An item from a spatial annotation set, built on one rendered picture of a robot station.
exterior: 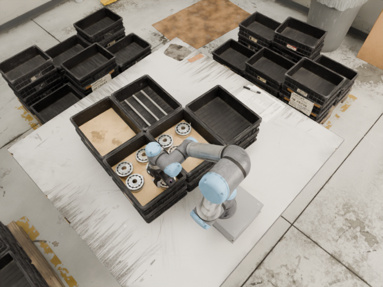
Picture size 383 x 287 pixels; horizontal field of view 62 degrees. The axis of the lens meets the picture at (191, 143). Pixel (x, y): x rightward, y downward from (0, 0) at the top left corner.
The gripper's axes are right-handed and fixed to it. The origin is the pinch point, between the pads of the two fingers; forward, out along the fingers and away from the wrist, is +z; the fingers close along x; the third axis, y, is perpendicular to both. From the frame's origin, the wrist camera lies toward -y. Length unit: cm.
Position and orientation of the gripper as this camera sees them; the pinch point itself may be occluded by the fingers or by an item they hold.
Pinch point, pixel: (163, 184)
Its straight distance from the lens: 180.2
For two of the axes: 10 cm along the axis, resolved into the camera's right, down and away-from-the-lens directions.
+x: -6.9, 6.1, -4.0
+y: -7.3, -5.6, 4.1
